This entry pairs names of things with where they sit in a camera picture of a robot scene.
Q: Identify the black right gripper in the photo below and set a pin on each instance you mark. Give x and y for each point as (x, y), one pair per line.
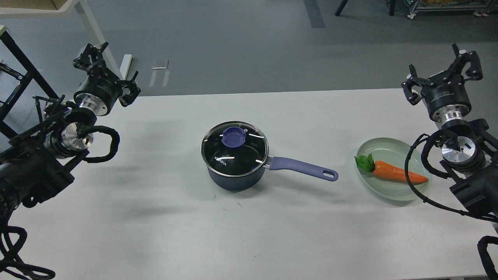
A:
(451, 96)

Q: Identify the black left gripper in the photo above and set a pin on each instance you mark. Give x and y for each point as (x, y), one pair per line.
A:
(96, 93)

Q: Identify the glass lid with blue knob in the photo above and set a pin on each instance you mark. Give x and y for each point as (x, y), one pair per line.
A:
(234, 149)

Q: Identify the blue saucepan with handle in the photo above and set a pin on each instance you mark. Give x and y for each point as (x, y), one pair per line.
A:
(239, 184)

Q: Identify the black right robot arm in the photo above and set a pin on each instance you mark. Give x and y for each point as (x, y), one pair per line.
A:
(460, 150)

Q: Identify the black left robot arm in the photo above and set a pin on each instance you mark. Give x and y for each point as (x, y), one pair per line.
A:
(37, 166)

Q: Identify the black metal rack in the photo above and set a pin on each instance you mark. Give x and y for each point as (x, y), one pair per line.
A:
(32, 74)

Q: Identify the wheeled metal cart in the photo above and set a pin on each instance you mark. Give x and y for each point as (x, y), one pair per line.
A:
(480, 8)

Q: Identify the pale green plate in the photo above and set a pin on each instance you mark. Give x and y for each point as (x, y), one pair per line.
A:
(393, 152)

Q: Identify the black stand leg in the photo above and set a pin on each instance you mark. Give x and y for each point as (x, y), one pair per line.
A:
(366, 7)

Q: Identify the orange toy carrot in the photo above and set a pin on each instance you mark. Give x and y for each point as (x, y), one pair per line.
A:
(384, 170)

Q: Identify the white table frame leg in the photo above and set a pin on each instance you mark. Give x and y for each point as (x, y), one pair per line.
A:
(62, 8)

